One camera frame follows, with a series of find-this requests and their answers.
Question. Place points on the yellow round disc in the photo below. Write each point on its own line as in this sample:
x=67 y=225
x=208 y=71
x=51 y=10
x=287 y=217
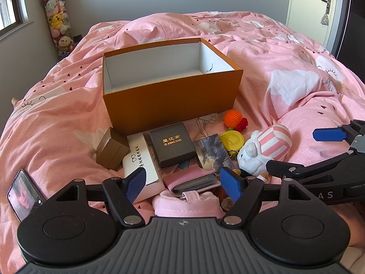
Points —
x=232 y=139

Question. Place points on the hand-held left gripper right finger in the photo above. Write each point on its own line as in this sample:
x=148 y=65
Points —
x=229 y=182

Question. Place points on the pink printed blanket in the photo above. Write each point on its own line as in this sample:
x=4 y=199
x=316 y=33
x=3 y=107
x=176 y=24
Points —
x=57 y=105

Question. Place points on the red crochet flower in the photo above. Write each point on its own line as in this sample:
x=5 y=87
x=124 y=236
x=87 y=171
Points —
x=242 y=125

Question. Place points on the long white box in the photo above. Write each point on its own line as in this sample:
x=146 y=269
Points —
x=139 y=154

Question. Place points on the dark wardrobe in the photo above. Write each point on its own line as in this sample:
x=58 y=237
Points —
x=356 y=20

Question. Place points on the window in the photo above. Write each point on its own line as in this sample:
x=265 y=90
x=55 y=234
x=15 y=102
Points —
x=8 y=2

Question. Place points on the person's right forearm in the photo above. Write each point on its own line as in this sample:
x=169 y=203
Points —
x=353 y=228

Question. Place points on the orange crochet ball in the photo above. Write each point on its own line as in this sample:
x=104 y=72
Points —
x=232 y=117

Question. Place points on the white door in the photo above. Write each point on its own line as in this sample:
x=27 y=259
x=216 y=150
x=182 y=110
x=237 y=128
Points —
x=305 y=5

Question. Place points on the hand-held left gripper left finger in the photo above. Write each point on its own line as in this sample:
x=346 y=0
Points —
x=135 y=187

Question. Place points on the pink mini backpack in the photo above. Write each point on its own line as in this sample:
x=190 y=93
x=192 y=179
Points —
x=188 y=207

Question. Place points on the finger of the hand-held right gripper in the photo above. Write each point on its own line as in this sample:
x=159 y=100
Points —
x=328 y=134
x=299 y=170

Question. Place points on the hanging column of plush toys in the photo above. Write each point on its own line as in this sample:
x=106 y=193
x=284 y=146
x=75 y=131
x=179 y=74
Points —
x=58 y=20

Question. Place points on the small olive gold box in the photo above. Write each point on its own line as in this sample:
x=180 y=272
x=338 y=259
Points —
x=111 y=151

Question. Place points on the pink card wallet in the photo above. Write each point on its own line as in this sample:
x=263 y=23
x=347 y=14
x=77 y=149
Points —
x=185 y=177

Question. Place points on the illustrated picture card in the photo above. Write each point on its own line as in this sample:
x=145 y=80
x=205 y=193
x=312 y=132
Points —
x=212 y=152

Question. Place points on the smartphone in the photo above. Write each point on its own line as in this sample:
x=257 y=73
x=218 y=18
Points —
x=24 y=195

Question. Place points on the black box with gold print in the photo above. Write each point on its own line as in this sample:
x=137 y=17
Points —
x=174 y=148

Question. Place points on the orange cardboard box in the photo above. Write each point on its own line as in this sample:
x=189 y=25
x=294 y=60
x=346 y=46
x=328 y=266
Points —
x=171 y=102

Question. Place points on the white plush with striped hat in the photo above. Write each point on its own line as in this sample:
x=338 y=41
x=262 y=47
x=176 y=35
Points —
x=256 y=157

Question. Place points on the small hanging pouch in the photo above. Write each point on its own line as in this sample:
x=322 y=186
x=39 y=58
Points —
x=324 y=20

